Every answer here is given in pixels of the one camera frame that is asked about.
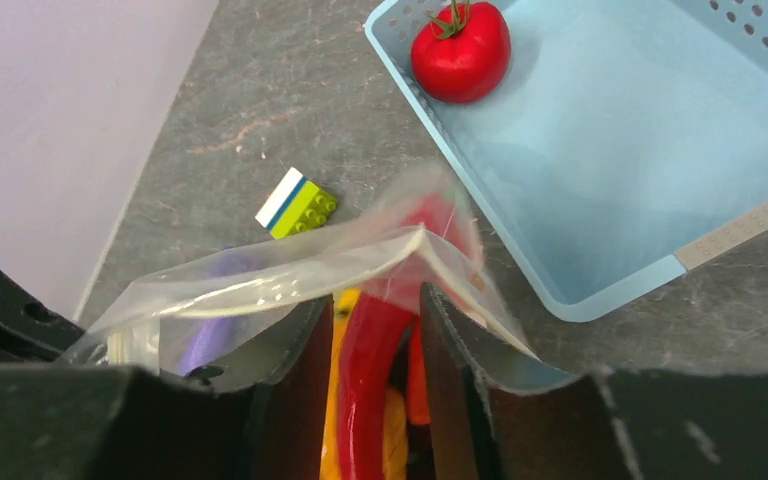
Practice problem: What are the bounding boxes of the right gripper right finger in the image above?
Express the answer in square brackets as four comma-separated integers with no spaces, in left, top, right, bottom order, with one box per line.
[420,283,574,479]

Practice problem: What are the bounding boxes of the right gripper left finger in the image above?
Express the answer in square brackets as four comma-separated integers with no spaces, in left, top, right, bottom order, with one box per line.
[187,296,333,479]

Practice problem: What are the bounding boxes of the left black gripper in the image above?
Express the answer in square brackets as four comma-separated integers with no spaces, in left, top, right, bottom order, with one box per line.
[0,270,84,363]

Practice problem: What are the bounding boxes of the orange toy croissant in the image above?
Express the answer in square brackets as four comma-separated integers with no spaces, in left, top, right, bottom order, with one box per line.
[319,289,430,479]

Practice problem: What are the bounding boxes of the clear dotted zip top bag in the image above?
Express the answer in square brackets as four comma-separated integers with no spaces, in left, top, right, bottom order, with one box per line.
[62,164,528,374]

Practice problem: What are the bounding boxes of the red toy chili pepper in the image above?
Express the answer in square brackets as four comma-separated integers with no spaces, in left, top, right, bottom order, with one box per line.
[335,192,475,480]

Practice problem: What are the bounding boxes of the light blue plastic basket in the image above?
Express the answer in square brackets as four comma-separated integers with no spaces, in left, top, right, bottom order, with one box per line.
[365,1,768,323]

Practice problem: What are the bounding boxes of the red toy tomato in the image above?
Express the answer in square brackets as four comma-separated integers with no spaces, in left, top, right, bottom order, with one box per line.
[410,1,512,104]

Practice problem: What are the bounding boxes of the purple toy microphone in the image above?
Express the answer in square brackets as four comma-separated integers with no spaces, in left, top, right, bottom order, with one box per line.
[175,247,255,376]

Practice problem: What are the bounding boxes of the white green block stack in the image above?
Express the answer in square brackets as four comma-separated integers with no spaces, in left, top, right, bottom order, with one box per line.
[255,167,338,239]

